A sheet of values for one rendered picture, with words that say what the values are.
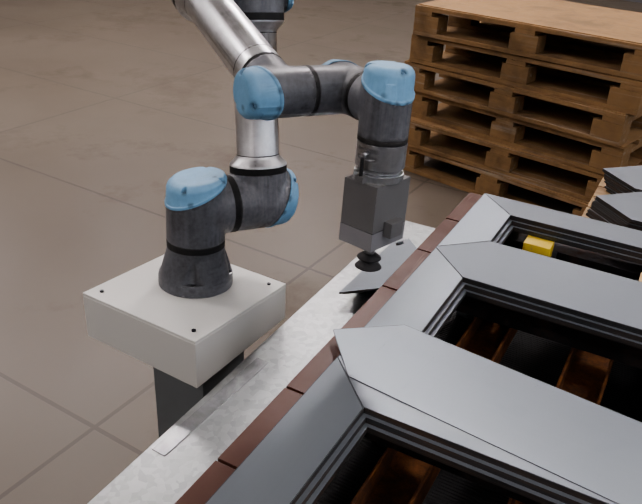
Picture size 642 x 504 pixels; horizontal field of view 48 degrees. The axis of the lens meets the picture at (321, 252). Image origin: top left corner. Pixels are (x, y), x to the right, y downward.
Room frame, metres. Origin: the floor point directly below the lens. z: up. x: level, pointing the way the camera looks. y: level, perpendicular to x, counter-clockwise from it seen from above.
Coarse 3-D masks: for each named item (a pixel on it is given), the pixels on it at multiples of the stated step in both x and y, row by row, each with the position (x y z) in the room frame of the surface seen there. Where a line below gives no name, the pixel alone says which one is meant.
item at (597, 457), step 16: (592, 416) 0.82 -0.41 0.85; (608, 416) 0.82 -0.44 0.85; (624, 416) 0.83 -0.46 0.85; (576, 432) 0.79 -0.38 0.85; (592, 432) 0.79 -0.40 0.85; (608, 432) 0.79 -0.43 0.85; (624, 432) 0.79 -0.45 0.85; (640, 432) 0.79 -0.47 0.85; (576, 448) 0.75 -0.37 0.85; (592, 448) 0.76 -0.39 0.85; (608, 448) 0.76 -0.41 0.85; (624, 448) 0.76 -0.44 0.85; (560, 464) 0.72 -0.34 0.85; (576, 464) 0.72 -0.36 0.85; (592, 464) 0.72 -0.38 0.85; (608, 464) 0.73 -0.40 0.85; (624, 464) 0.73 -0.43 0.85; (576, 480) 0.69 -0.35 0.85; (592, 480) 0.70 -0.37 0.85; (608, 480) 0.70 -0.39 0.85; (608, 496) 0.67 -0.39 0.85
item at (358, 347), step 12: (348, 336) 0.99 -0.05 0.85; (360, 336) 0.99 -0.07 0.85; (372, 336) 0.99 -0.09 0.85; (384, 336) 1.00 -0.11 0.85; (348, 348) 0.96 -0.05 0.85; (360, 348) 0.96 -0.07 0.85; (372, 348) 0.96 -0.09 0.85; (348, 360) 0.92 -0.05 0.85; (360, 360) 0.93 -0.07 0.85; (348, 372) 0.89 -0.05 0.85
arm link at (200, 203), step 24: (192, 168) 1.32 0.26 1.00; (216, 168) 1.32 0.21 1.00; (168, 192) 1.24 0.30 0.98; (192, 192) 1.22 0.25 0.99; (216, 192) 1.24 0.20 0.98; (168, 216) 1.24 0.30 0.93; (192, 216) 1.22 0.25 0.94; (216, 216) 1.24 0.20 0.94; (240, 216) 1.26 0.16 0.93; (168, 240) 1.24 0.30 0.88; (192, 240) 1.21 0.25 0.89; (216, 240) 1.24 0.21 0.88
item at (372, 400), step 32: (512, 224) 1.50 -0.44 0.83; (544, 224) 1.47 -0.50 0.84; (640, 256) 1.37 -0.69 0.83; (480, 288) 1.19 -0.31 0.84; (576, 320) 1.10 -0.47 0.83; (608, 320) 1.09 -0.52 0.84; (352, 384) 0.87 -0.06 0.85; (384, 416) 0.80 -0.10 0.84; (416, 416) 0.80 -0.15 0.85; (352, 448) 0.75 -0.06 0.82; (416, 448) 0.76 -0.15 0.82; (448, 448) 0.75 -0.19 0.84; (480, 448) 0.74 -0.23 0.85; (320, 480) 0.68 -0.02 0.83; (512, 480) 0.71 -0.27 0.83; (544, 480) 0.69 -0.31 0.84
